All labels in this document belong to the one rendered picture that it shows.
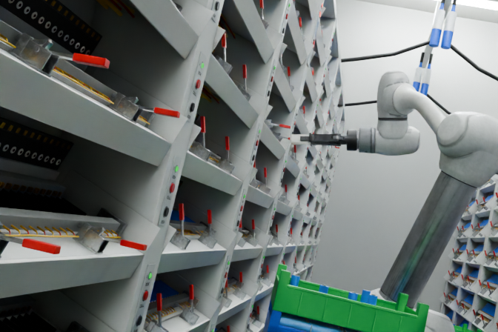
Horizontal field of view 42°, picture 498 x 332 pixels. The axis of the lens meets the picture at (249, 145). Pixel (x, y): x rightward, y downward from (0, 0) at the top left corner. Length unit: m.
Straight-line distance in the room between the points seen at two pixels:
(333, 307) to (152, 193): 0.45
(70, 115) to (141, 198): 0.37
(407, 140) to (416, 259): 0.60
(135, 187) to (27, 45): 0.47
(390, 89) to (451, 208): 0.62
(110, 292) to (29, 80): 0.54
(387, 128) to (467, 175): 0.59
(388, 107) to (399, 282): 0.68
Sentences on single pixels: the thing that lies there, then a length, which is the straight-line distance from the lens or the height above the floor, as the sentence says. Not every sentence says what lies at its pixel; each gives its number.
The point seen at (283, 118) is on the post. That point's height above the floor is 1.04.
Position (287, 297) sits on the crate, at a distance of 1.32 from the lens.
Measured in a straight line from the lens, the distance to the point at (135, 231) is 1.10.
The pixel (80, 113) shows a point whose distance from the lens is 0.77.
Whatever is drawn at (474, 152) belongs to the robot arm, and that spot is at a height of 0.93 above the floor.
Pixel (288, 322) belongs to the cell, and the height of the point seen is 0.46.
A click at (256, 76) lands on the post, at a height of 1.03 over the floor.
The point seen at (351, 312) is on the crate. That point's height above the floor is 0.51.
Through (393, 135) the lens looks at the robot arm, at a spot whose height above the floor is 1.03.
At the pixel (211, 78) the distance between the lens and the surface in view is 1.29.
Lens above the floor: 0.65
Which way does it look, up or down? 6 degrees up
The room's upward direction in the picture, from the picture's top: 13 degrees clockwise
